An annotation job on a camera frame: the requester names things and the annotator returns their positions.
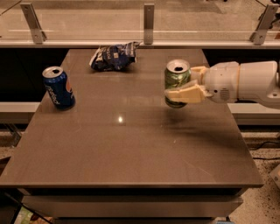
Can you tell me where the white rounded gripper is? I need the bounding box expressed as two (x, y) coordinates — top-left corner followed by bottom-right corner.
(164, 61), (240, 103)

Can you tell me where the green soda can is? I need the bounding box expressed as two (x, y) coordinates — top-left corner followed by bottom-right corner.
(164, 59), (193, 109)

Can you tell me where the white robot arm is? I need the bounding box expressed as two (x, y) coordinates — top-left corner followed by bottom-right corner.
(164, 60), (280, 109)

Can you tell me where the blue crumpled chip bag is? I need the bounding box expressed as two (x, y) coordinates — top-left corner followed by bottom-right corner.
(89, 41), (140, 72)

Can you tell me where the blue Pepsi can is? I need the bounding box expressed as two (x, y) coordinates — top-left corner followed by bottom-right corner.
(42, 66), (75, 110)

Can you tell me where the grey table drawer front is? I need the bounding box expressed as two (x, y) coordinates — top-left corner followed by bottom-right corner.
(23, 195), (242, 218)

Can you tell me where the colourful package under table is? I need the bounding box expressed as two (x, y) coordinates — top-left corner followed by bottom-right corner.
(13, 207), (53, 224)

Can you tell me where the middle metal railing bracket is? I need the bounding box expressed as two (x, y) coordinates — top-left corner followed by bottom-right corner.
(143, 3), (155, 45)

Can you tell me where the black floor cable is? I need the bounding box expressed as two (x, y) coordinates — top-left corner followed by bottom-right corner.
(249, 140), (280, 161)

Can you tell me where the left metal railing bracket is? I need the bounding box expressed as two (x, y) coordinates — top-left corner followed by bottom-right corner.
(20, 3), (47, 44)

